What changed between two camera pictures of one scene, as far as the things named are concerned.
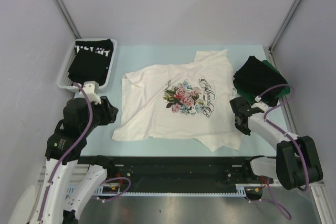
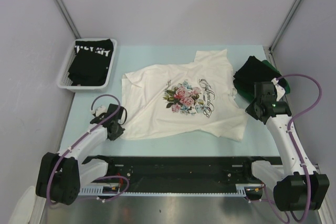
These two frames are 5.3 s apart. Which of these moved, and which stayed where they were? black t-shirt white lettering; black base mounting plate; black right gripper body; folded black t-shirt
Moved: black right gripper body
Stayed: black t-shirt white lettering; folded black t-shirt; black base mounting plate
